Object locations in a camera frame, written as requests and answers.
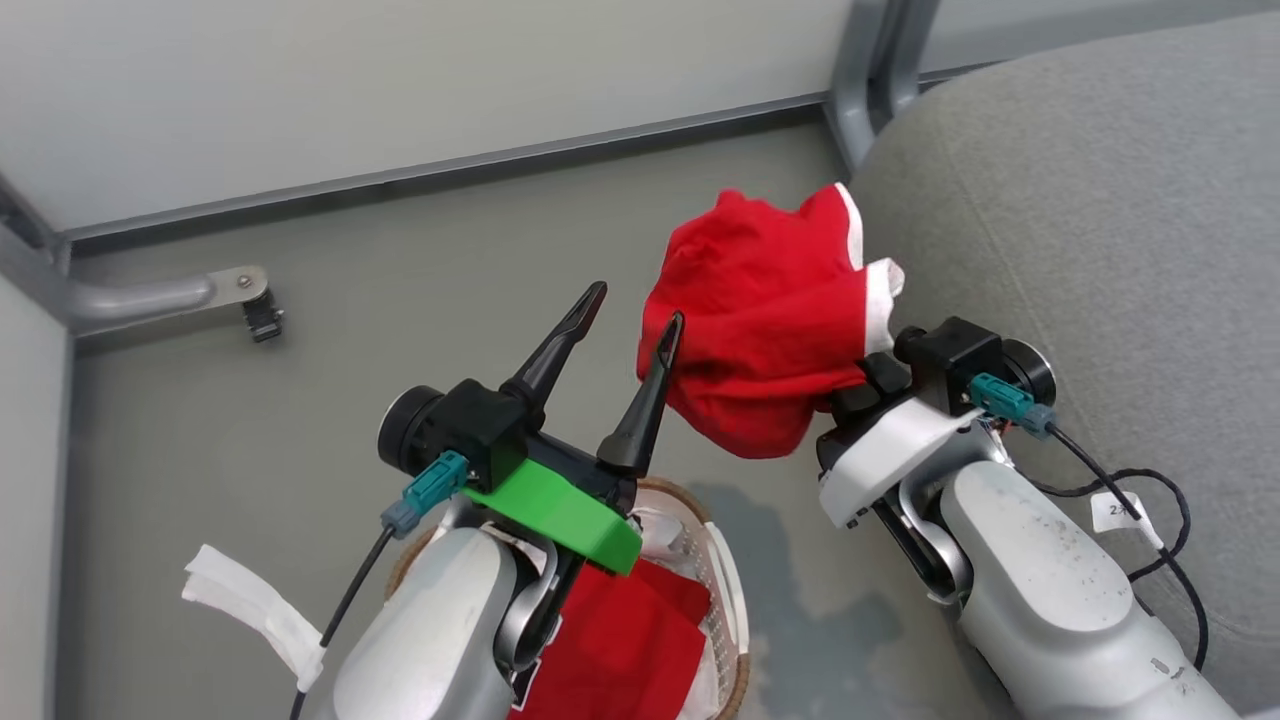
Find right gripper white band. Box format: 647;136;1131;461
817;317;1058;529

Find white laundry basket brown rim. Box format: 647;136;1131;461
385;478;751;720

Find grey partition support foot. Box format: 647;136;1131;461
62;265;269;331

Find red garment with white trim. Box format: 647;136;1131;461
637;183;906;461

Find plain red garment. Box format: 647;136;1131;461
510;558;713;720

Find white basket liner cloth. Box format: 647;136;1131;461
630;508;721;720

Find small black caster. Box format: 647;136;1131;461
243;290;286;344

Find grey fabric sofa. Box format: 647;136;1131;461
850;10;1280;716

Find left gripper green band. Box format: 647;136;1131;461
377;282;686;577

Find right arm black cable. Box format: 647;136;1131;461
968;373;1211;673

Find white cable label tag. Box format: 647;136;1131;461
1092;490;1166;551

